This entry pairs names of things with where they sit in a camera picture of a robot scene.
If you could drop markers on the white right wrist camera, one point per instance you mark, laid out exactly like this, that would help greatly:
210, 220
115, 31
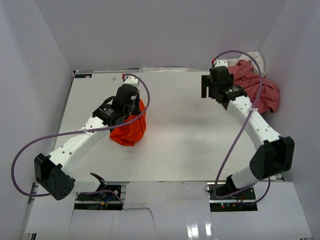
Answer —
219, 63

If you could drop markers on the pink t shirt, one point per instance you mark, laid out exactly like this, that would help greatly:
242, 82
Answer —
245, 77

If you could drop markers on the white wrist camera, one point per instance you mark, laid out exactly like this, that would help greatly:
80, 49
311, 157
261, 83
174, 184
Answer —
219, 63
130, 80

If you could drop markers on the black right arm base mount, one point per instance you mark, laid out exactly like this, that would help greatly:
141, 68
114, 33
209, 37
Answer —
242, 202

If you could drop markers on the black corner label plate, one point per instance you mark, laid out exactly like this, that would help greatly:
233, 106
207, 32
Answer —
82, 76

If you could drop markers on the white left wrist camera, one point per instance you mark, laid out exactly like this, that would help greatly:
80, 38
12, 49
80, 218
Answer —
130, 80

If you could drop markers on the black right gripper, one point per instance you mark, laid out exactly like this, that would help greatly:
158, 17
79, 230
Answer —
206, 82

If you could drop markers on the cream white t shirt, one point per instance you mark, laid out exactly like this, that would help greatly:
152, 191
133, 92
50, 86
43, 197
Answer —
255, 55

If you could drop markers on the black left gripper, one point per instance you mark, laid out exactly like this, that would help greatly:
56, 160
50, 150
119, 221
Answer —
136, 110

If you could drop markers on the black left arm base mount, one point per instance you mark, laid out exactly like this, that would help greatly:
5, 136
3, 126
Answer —
105, 198

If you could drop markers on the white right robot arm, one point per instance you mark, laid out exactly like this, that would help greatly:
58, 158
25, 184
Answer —
274, 153

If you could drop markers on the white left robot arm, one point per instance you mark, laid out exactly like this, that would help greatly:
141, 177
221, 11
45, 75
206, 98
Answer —
52, 170

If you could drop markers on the orange t shirt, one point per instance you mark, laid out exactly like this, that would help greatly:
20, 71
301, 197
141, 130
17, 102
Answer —
130, 134

